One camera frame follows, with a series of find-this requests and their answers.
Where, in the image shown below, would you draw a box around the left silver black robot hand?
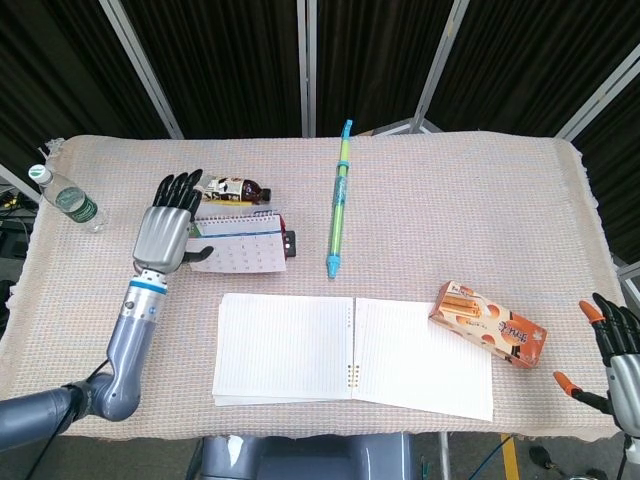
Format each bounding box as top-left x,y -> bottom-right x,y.
131,168 -> 215,275

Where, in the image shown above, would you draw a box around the right silver robot hand orange fingertips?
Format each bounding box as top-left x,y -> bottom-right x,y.
552,292 -> 640,431

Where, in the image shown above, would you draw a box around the white spiral desk calendar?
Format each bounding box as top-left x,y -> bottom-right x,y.
187,209 -> 289,275

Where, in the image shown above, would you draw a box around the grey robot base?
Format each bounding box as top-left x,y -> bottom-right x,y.
189,433 -> 421,480

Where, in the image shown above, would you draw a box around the brown drink bottle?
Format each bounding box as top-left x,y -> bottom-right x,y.
199,175 -> 272,205

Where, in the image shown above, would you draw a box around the clear plastic water bottle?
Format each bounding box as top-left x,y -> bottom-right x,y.
28,163 -> 108,234

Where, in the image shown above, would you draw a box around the black floor item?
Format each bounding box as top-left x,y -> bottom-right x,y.
528,444 -> 554,470

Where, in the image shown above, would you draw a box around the orange biscuit box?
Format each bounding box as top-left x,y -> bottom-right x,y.
428,280 -> 548,370

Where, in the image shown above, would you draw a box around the open white lined notebook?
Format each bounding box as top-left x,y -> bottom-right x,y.
212,292 -> 495,423

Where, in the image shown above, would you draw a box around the large green blue pen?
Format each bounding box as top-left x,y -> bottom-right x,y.
326,119 -> 355,280

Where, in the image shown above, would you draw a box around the black folding screen panel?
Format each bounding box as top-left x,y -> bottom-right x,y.
304,0 -> 469,137
0,0 -> 184,191
554,74 -> 640,266
119,0 -> 309,139
412,0 -> 640,139

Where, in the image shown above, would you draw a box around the metal table leg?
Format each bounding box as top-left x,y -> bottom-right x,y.
438,432 -> 452,480

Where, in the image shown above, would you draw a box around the pink woven tablecloth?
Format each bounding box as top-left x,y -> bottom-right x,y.
0,132 -> 632,444

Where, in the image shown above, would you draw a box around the blue cable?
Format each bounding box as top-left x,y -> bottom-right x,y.
487,433 -> 516,480

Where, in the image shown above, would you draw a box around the black cable bundle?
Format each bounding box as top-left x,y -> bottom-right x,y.
0,184 -> 37,257

